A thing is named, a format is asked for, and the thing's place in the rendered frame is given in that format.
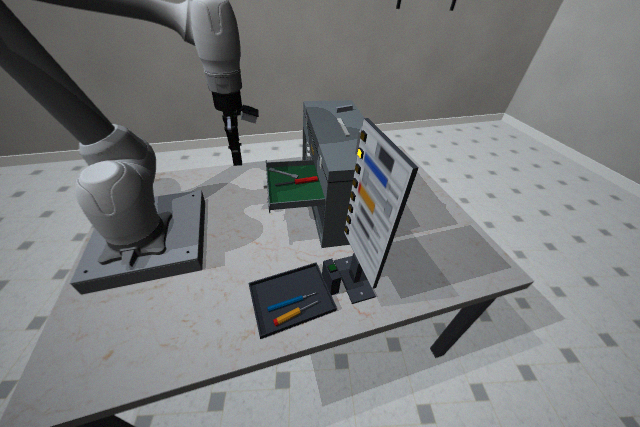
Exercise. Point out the dark grey drawer chest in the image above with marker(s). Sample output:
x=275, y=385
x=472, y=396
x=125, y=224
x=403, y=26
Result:
x=329, y=146

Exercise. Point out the blue-handled tool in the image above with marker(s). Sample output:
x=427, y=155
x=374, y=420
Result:
x=287, y=302

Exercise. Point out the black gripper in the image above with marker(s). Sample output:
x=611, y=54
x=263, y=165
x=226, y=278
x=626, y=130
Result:
x=228, y=104

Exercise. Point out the orange-handled screwdriver with red end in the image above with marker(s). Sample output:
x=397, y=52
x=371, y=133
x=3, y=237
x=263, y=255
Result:
x=289, y=315

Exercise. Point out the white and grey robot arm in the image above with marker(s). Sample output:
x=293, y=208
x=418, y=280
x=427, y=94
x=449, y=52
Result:
x=118, y=201

